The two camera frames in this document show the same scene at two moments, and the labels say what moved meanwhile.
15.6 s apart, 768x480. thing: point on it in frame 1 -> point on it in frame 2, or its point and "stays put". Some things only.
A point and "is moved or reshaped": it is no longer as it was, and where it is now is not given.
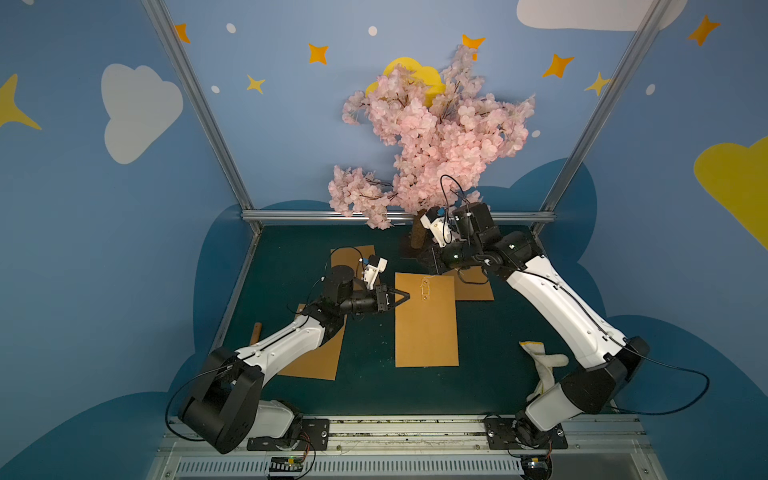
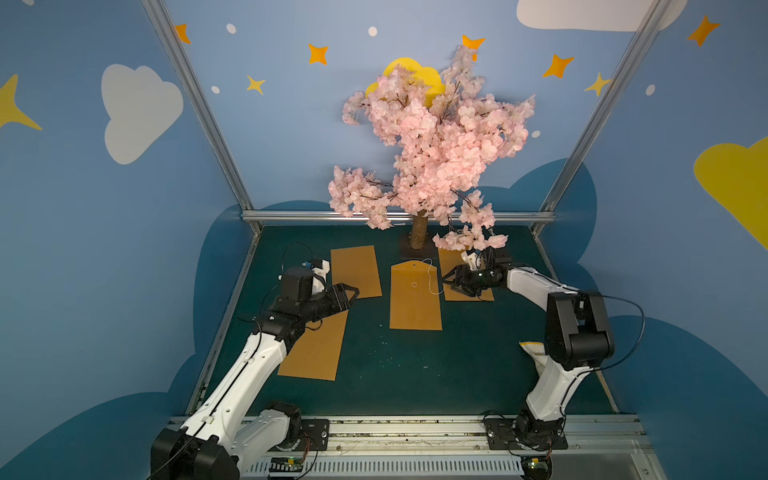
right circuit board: [536, 467] stays put
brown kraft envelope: [323, 362] stays put
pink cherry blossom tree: [444, 142] stays put
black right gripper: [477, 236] -> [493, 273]
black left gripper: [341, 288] -> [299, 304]
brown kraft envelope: [425, 324] is moved or reshaped
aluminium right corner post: [649, 23] stays put
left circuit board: [285, 466] stays put
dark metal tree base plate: [430, 251] stays put
